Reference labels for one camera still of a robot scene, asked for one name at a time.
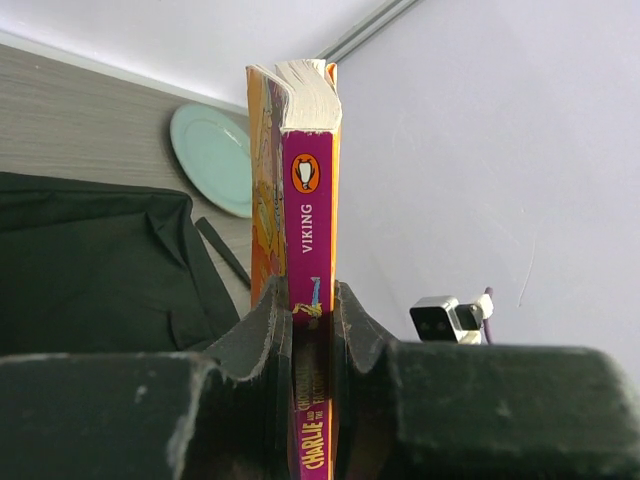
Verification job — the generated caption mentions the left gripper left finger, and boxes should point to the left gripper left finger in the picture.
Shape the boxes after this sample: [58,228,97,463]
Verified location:
[1,278,292,479]

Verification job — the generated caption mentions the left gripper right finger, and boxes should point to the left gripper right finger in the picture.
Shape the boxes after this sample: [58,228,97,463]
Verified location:
[333,282,639,479]

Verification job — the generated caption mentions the black student backpack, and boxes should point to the black student backpack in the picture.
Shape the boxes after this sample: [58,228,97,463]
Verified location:
[1,173,240,355]

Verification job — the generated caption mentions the orange paperback book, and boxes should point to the orange paperback book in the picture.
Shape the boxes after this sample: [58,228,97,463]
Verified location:
[246,59,342,479]

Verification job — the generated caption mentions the light teal round plate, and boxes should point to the light teal round plate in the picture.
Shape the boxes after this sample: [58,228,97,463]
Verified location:
[169,104,252,219]

